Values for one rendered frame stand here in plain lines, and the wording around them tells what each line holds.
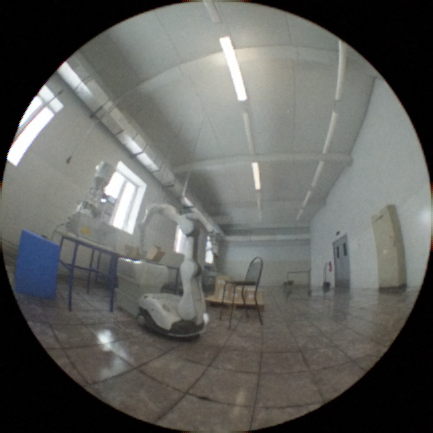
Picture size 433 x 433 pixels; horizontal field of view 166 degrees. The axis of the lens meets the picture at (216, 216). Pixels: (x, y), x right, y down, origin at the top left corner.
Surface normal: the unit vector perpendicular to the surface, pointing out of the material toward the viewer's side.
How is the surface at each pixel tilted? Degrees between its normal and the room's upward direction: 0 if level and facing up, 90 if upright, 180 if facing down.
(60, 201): 90
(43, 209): 90
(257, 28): 180
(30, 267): 90
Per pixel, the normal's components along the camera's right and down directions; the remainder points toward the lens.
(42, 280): 0.95, -0.04
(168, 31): -0.09, 0.92
